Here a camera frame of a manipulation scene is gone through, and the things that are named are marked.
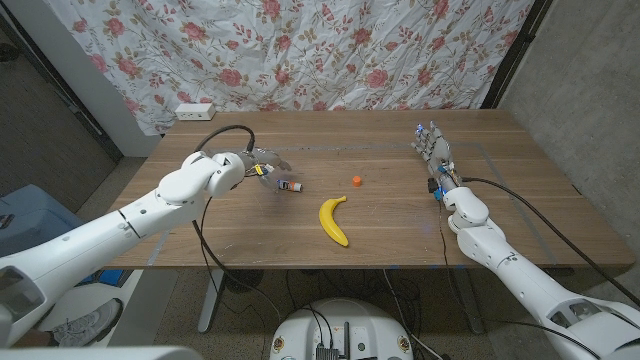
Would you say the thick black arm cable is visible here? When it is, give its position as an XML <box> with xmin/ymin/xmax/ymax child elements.
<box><xmin>191</xmin><ymin>124</ymin><xmax>284</xmax><ymax>326</ymax></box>
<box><xmin>460</xmin><ymin>176</ymin><xmax>640</xmax><ymax>307</ymax></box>

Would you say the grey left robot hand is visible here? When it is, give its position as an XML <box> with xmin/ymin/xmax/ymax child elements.
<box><xmin>237</xmin><ymin>147</ymin><xmax>294</xmax><ymax>194</ymax></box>

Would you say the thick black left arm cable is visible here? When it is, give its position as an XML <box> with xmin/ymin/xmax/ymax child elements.
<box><xmin>191</xmin><ymin>124</ymin><xmax>284</xmax><ymax>326</ymax></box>

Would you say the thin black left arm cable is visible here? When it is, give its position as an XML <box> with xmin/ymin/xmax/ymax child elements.
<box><xmin>198</xmin><ymin>196</ymin><xmax>224</xmax><ymax>281</ymax></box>

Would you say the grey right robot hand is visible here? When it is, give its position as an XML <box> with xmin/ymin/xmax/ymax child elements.
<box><xmin>410</xmin><ymin>120</ymin><xmax>457</xmax><ymax>177</ymax></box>

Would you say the black backdrop stand pole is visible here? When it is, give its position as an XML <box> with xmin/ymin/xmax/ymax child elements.
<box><xmin>480</xmin><ymin>0</ymin><xmax>555</xmax><ymax>110</ymax></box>

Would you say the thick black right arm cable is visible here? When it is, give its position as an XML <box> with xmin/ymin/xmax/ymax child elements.
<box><xmin>460</xmin><ymin>176</ymin><xmax>640</xmax><ymax>307</ymax></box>

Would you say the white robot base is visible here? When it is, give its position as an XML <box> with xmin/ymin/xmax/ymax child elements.
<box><xmin>269</xmin><ymin>298</ymin><xmax>415</xmax><ymax>360</ymax></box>

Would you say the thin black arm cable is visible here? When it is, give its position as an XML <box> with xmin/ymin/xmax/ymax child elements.
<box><xmin>198</xmin><ymin>196</ymin><xmax>224</xmax><ymax>281</ymax></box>
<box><xmin>437</xmin><ymin>198</ymin><xmax>601</xmax><ymax>360</ymax></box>

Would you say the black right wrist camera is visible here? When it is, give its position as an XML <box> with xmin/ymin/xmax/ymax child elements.
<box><xmin>427</xmin><ymin>176</ymin><xmax>445</xmax><ymax>202</ymax></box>

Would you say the floral backdrop cloth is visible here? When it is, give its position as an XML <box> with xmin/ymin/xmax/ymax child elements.
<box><xmin>44</xmin><ymin>0</ymin><xmax>536</xmax><ymax>137</ymax></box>

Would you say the grey table leg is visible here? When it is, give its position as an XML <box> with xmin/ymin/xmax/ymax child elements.
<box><xmin>452</xmin><ymin>269</ymin><xmax>485</xmax><ymax>335</ymax></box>
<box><xmin>197</xmin><ymin>269</ymin><xmax>226</xmax><ymax>335</ymax></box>

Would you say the yellow toy banana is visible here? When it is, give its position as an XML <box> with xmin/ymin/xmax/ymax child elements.
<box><xmin>318</xmin><ymin>195</ymin><xmax>350</xmax><ymax>248</ymax></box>

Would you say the white power strip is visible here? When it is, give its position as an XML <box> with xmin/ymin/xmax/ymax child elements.
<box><xmin>174</xmin><ymin>102</ymin><xmax>217</xmax><ymax>122</ymax></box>

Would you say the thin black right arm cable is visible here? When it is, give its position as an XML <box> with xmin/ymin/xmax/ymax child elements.
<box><xmin>437</xmin><ymin>198</ymin><xmax>601</xmax><ymax>360</ymax></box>

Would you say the grey sneaker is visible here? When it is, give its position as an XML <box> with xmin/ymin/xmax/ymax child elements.
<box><xmin>51</xmin><ymin>298</ymin><xmax>124</xmax><ymax>348</ymax></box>

